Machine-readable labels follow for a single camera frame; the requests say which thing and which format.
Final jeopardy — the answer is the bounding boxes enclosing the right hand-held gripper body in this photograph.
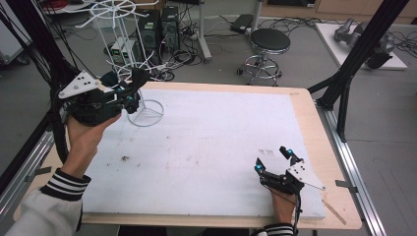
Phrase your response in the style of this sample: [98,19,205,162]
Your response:
[259,159,328,196]

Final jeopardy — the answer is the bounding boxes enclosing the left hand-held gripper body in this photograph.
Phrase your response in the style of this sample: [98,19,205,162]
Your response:
[57,70,129,128]

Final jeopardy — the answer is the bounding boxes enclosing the navy bow tie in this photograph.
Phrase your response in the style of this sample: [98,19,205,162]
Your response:
[99,71,120,88]

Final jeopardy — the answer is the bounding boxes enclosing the black bow tie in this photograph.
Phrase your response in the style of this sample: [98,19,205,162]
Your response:
[130,67,151,97]

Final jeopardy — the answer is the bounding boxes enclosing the white wire rack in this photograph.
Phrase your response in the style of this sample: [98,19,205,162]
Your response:
[62,0,165,128]

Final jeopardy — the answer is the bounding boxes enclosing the person's left hand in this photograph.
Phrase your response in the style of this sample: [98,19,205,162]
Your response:
[60,112,123,180]

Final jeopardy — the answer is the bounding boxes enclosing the small labelled power unit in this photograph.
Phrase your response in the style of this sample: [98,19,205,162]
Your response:
[110,40,125,65]
[121,36,136,65]

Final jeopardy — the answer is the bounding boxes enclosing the black computer tower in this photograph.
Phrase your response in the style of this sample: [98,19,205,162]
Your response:
[137,9,162,65]
[159,5,180,55]

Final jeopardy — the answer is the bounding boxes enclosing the white foam mat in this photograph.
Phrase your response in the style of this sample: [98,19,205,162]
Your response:
[82,88,328,220]

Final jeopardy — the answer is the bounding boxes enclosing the wooden stick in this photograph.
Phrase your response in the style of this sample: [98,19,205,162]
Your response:
[322,199,347,226]

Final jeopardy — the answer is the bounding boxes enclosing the beige standing desk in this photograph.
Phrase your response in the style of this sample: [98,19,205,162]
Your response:
[196,0,265,63]

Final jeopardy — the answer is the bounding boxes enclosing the black round stool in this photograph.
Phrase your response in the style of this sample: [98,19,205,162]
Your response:
[236,28,292,87]

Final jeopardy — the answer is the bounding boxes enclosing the white floor board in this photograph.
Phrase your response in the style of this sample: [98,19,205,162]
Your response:
[314,22,408,72]

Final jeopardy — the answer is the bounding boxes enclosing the black flat box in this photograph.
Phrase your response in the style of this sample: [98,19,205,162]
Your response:
[230,13,254,34]

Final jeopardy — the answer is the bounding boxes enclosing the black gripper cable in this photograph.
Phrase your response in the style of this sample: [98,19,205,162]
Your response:
[292,192,303,236]

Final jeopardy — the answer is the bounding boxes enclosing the grey metal bracket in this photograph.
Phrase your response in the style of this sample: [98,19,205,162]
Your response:
[334,179,359,195]
[24,166,53,183]

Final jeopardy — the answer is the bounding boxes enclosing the aluminium frame rail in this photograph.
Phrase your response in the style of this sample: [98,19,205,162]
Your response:
[0,131,55,227]
[315,99,388,236]

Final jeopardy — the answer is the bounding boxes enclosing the black cable bundle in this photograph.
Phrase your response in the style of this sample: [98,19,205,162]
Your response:
[6,0,82,165]

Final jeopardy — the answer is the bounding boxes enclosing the black frame post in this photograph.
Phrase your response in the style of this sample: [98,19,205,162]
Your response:
[307,0,411,143]

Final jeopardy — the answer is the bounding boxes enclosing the black floor cables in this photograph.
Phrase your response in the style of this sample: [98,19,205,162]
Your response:
[257,16,332,33]

